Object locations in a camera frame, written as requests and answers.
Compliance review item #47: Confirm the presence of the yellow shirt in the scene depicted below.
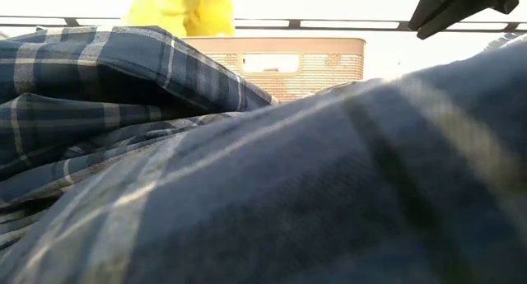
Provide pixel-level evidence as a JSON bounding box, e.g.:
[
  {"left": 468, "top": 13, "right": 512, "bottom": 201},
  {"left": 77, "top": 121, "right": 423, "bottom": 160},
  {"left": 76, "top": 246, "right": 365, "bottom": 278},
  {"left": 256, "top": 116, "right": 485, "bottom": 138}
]
[{"left": 122, "top": 0, "right": 236, "bottom": 38}]

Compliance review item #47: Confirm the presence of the blue plaid shirt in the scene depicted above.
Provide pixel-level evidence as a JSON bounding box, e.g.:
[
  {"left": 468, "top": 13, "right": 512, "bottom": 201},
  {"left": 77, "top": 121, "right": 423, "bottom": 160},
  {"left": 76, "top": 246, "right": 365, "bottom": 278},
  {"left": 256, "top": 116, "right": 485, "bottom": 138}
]
[{"left": 0, "top": 25, "right": 527, "bottom": 284}]

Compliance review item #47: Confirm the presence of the white plastic laundry basket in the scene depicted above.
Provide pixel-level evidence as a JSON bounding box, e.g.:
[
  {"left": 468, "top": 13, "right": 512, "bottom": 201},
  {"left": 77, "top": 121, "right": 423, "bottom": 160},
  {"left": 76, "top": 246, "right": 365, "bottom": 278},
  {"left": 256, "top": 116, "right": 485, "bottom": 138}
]
[{"left": 180, "top": 35, "right": 367, "bottom": 104}]

